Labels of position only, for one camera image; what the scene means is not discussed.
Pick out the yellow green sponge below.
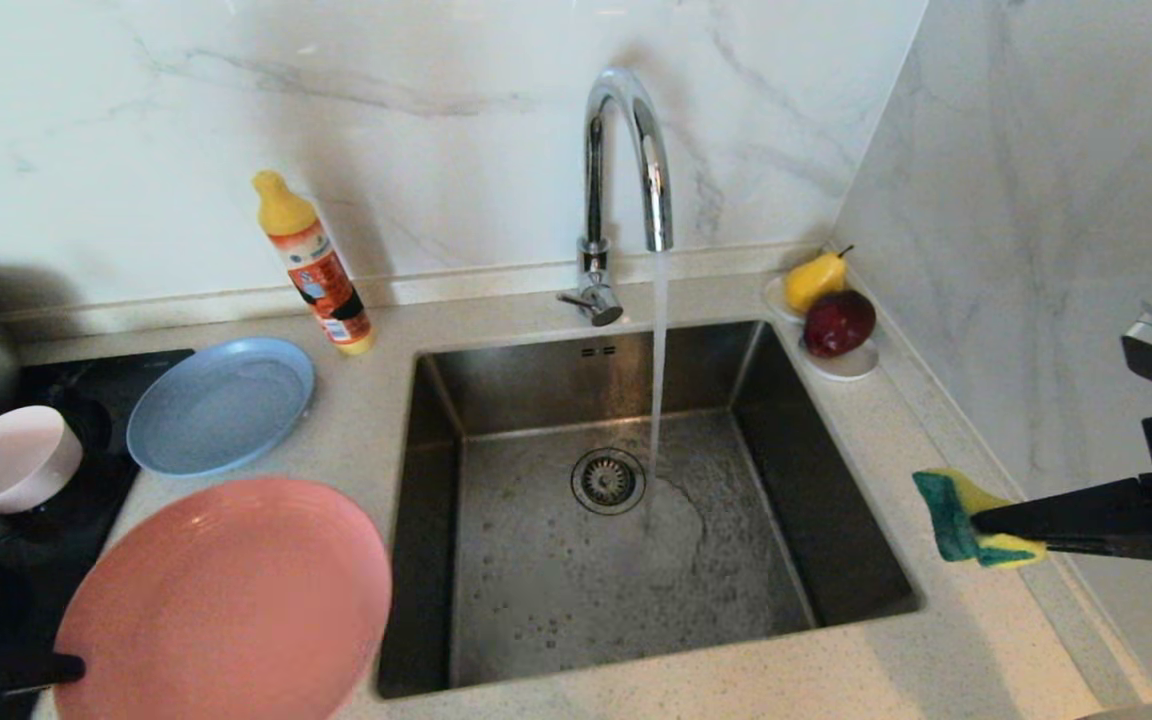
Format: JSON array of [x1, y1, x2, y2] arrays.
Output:
[[913, 468, 1048, 569]]

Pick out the pink bowl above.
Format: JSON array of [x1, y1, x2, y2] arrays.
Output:
[[0, 405, 84, 515]]

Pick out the pink plate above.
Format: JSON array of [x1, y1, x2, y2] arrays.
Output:
[[53, 477, 394, 720]]

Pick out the blue grey plate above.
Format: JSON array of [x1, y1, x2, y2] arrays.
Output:
[[127, 337, 316, 477]]

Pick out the yellow orange dish soap bottle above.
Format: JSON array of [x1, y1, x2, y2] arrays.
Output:
[[252, 170, 375, 356]]

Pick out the chrome gooseneck faucet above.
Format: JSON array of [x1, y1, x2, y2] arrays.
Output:
[[556, 67, 675, 328]]

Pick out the round metal sink strainer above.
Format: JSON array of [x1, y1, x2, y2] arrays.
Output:
[[570, 447, 647, 517]]

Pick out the stainless steel sink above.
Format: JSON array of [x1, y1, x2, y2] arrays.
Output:
[[374, 318, 927, 701]]

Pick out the small white fruit dish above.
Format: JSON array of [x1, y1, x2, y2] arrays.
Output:
[[762, 275, 881, 382]]

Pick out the dark red apple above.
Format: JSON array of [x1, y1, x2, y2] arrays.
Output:
[[803, 290, 878, 359]]

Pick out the black induction cooktop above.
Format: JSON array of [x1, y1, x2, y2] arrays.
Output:
[[0, 349, 195, 720]]

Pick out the yellow pear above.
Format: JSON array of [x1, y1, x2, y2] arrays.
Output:
[[784, 246, 853, 316]]

